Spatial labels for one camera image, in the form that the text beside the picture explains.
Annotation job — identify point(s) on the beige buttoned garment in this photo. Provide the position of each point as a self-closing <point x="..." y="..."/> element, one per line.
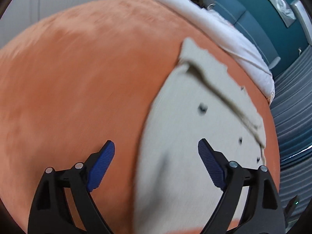
<point x="185" y="136"/>

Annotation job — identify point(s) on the orange suede cushion surface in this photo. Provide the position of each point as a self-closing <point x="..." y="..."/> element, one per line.
<point x="80" y="87"/>

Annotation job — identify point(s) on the grey striped curtain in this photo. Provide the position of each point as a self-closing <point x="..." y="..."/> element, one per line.
<point x="291" y="117"/>

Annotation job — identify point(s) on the white duvet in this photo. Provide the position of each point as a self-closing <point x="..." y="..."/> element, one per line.
<point x="219" y="29"/>

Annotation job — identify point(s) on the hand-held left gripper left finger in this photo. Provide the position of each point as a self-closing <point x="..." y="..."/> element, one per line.
<point x="101" y="165"/>

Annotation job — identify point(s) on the silver framed wall picture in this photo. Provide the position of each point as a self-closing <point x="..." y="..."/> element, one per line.
<point x="284" y="6"/>

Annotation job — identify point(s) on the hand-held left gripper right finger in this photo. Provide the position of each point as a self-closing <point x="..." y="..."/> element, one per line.
<point x="211" y="162"/>

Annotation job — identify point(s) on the teal sofa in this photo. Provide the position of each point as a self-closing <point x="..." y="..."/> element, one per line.
<point x="248" y="12"/>

